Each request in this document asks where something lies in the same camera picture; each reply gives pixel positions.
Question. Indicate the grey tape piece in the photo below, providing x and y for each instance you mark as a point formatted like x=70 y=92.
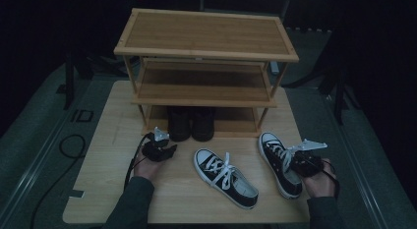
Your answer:
x=77 y=193

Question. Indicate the wooden shoe rack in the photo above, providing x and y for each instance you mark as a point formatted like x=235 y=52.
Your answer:
x=203 y=35

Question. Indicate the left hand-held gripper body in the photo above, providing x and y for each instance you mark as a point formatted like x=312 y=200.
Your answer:
x=154 y=150

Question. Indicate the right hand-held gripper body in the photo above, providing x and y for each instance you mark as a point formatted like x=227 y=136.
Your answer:
x=308 y=163

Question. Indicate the person's right hand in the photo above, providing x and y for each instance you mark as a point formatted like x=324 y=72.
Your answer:
x=319 y=184

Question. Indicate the black and white sneaker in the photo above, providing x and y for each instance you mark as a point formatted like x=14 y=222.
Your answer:
x=278 y=163
x=226 y=180

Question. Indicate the black slip-on shoe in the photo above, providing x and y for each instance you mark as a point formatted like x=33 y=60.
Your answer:
x=178 y=124
x=203 y=124

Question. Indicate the small grey bar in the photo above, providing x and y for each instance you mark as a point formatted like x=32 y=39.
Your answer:
x=274 y=68

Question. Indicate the person's left hand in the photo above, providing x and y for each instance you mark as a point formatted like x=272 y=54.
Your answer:
x=147 y=168

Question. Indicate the black stand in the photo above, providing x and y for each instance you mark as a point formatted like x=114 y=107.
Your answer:
x=68 y=81
x=340 y=98

